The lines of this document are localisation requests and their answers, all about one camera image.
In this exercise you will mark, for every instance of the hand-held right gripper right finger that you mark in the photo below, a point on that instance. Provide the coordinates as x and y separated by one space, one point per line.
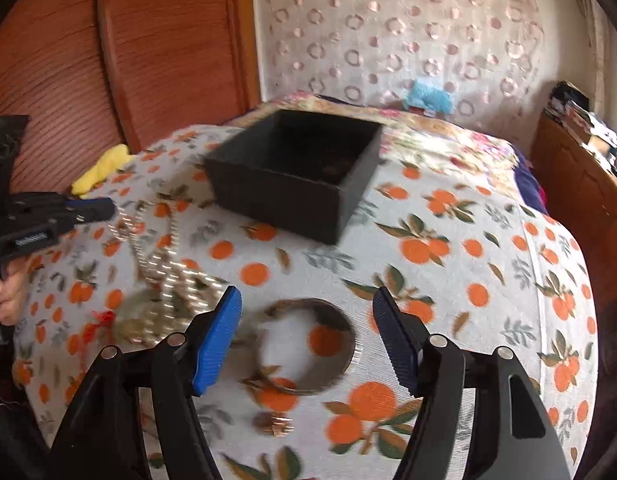
394 345

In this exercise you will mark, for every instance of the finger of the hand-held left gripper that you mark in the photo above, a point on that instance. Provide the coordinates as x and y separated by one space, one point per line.
91 209

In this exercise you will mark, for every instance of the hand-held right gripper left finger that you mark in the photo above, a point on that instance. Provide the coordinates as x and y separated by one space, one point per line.
217 347

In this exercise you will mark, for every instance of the black square box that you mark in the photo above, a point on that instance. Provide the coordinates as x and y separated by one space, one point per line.
283 195

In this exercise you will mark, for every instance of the person's left hand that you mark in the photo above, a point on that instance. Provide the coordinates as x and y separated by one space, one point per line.
3 300

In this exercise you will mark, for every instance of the yellow cloth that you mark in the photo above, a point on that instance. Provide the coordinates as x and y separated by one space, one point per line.
101 170

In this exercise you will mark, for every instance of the orange fruit print blanket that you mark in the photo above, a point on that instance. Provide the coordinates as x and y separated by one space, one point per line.
463 285

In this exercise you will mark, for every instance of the small gold earring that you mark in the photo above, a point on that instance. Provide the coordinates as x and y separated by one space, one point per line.
273 424

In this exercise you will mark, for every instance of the wooden headboard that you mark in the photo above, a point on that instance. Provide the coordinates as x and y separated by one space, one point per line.
153 50

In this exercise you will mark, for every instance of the dark blue cloth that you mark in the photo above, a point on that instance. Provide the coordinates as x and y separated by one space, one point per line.
529 185

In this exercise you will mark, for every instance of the wooden cabinet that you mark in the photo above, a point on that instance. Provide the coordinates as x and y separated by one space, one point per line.
578 195

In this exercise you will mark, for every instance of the blue fluffy toy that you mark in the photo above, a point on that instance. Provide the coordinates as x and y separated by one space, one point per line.
428 96

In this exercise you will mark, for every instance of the pile of books and papers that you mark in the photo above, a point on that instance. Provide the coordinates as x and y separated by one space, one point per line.
583 120

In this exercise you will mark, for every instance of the circle pattern curtain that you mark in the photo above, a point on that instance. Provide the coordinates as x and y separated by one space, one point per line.
398 30

